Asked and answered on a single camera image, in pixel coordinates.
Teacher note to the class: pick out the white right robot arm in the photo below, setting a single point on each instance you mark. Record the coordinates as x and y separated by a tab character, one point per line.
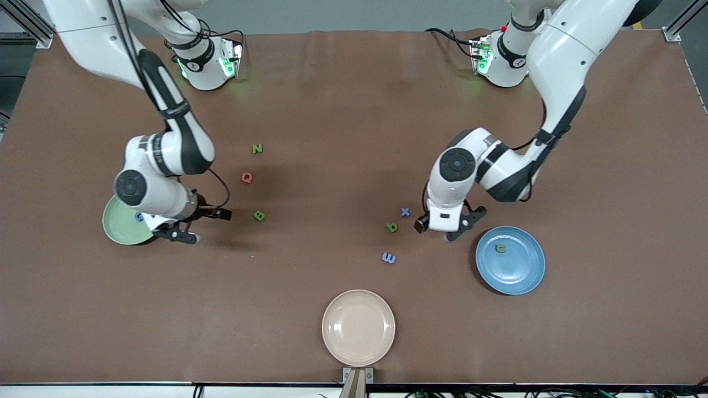
88	38

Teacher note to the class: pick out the red uppercase letter Q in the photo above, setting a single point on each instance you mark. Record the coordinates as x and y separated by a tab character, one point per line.
247	177

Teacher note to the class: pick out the white table edge rail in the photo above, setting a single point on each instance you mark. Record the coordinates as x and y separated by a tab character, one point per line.
110	391

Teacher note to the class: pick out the green letter D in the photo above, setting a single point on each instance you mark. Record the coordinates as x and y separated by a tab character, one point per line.
392	227

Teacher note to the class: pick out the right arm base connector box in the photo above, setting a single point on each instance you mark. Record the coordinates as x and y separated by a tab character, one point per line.
232	58

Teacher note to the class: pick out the beige plate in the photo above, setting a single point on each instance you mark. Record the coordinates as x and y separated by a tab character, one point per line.
358	329

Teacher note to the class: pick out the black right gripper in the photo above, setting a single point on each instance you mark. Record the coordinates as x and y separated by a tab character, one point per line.
205	210

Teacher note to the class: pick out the blue lowercase letter m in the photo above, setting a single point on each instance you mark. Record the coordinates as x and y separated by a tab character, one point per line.
389	257

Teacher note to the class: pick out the blue plate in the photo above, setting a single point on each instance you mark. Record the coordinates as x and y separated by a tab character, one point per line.
511	268

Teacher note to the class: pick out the green uppercase letter B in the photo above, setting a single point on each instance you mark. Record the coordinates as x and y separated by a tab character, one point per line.
259	215

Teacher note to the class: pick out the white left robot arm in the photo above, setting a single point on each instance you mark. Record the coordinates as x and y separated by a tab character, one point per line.
558	55

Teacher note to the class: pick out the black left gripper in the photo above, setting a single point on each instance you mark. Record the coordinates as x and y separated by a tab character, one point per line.
422	223

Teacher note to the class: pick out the brown table mat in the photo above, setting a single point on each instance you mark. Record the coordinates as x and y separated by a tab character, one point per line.
343	138

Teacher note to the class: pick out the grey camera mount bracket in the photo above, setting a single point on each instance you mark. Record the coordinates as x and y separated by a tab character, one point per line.
357	384

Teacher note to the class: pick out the aluminium frame profile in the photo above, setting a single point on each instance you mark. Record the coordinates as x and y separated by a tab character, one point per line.
672	34
22	16

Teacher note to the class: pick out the green plate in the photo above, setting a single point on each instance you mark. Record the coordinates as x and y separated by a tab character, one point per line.
119	226

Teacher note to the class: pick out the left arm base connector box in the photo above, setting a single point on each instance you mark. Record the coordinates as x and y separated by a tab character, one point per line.
480	55

